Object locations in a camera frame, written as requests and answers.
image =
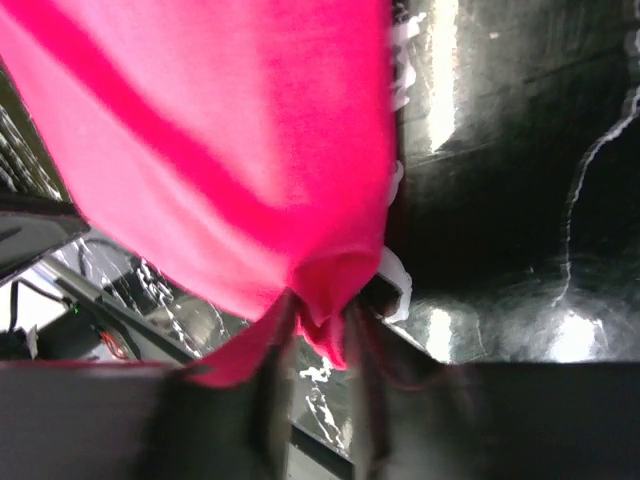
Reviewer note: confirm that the magenta pink t-shirt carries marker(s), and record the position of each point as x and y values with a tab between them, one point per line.
244	148

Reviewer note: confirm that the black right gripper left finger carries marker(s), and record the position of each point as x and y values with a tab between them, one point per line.
225	416

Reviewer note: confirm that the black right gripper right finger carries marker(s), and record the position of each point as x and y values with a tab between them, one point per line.
416	418

